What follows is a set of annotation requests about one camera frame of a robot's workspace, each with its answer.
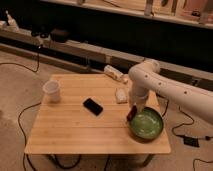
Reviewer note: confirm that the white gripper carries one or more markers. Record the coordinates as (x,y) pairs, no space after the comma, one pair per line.
(138,97)

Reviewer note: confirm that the dark red pepper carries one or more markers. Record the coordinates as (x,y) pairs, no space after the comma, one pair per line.
(131,113)

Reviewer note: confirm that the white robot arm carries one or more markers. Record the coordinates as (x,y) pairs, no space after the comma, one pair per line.
(145,77)

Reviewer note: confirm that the green ceramic bowl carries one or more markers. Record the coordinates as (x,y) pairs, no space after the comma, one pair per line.
(147,125)

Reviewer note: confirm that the white sponge block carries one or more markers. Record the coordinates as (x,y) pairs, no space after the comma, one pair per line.
(120,96)

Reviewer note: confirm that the white cylindrical object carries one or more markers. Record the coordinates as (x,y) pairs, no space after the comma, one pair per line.
(115,74)

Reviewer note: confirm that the black rectangular block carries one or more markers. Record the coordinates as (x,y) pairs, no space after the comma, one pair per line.
(92,106)

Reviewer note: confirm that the wooden table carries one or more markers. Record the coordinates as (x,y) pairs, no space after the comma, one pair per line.
(67,127)

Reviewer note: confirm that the black power adapter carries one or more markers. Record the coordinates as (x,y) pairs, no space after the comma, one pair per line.
(191,141)

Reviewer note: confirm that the white plastic cup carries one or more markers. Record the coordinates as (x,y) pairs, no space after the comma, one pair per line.
(52,90)

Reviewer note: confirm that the black box on ledge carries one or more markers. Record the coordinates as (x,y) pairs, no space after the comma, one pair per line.
(59,35)

